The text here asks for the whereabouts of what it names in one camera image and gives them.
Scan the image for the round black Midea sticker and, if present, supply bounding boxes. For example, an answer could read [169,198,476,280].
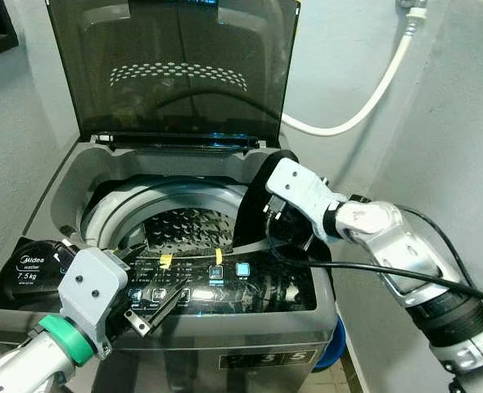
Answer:
[4,240,74,291]

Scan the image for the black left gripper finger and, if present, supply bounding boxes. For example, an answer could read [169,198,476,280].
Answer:
[125,288,192,338]
[111,242,151,264]

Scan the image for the grey top load washer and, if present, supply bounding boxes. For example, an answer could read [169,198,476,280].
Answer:
[0,135,341,393]

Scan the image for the dark transparent washer lid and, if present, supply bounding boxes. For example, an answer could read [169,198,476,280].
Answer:
[45,0,301,152]

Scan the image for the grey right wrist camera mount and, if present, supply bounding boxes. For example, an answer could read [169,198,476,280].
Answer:
[264,158,349,242]

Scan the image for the white water hose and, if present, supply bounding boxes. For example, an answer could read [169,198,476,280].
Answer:
[281,0,431,138]

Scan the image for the black cable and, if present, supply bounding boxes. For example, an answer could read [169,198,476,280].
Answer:
[264,209,483,314]

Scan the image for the black garment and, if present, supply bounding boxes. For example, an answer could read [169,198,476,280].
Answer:
[232,150,301,248]

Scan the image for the blue plastic basin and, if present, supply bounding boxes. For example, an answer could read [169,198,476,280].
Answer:
[311,315,347,373]

